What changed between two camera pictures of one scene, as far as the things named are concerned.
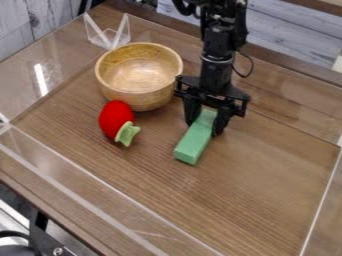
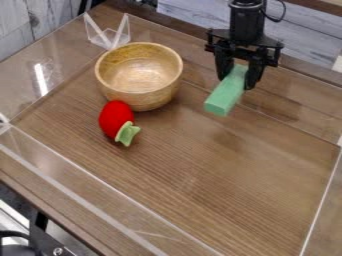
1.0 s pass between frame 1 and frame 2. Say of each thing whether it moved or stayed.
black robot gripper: moved
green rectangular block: moved
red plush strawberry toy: stayed
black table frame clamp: stayed
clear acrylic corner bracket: stayed
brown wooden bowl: stayed
